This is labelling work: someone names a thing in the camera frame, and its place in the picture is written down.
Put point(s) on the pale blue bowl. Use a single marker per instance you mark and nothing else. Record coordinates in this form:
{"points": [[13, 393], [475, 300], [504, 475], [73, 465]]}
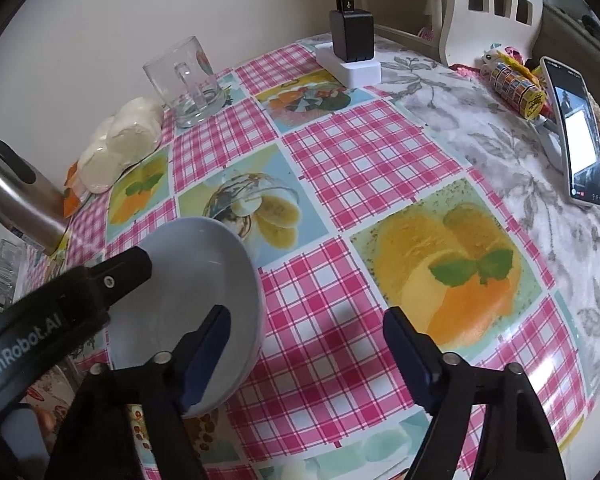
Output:
{"points": [[190, 270]]}

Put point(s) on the white phone stand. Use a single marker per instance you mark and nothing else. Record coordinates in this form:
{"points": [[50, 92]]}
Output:
{"points": [[550, 145]]}

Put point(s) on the orange snack packet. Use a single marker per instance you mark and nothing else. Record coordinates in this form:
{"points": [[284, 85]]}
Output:
{"points": [[72, 200]]}

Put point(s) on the clear glass mug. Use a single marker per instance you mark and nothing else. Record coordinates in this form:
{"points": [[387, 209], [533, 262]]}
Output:
{"points": [[190, 105]]}

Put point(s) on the steel thermos jug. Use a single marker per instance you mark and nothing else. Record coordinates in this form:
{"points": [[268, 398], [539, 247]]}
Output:
{"points": [[25, 205]]}

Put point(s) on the beige furniture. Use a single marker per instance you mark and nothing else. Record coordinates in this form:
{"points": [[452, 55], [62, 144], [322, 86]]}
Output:
{"points": [[565, 25]]}

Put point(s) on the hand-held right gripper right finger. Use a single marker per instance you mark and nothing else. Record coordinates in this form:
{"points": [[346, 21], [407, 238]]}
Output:
{"points": [[405, 355]]}

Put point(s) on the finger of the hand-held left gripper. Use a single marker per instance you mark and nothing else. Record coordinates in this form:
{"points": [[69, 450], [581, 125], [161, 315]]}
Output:
{"points": [[127, 272]]}

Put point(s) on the clear glass tumbler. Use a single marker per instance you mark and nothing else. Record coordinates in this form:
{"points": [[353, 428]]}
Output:
{"points": [[7, 270]]}

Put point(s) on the black charger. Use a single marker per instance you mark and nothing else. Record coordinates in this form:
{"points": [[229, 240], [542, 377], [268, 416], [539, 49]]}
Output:
{"points": [[350, 35]]}

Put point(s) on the yellow pink snack packet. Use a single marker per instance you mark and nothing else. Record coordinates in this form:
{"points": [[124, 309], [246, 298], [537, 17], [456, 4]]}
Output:
{"points": [[517, 87]]}

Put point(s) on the clear pack of white buns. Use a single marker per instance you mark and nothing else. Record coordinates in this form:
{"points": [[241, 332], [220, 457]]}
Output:
{"points": [[125, 140]]}

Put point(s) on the smartphone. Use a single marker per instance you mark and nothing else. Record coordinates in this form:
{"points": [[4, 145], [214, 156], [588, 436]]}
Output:
{"points": [[580, 135]]}

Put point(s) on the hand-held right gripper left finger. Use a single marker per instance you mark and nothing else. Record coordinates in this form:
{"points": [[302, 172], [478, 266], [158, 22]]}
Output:
{"points": [[205, 355]]}

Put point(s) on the checked fruit print tablecloth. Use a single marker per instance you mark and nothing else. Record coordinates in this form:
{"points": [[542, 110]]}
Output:
{"points": [[360, 140]]}

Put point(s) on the white power strip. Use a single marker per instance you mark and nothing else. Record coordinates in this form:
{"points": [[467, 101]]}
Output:
{"points": [[360, 75]]}

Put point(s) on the white cut-out chair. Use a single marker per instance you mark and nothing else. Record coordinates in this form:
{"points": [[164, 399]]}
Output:
{"points": [[455, 25]]}

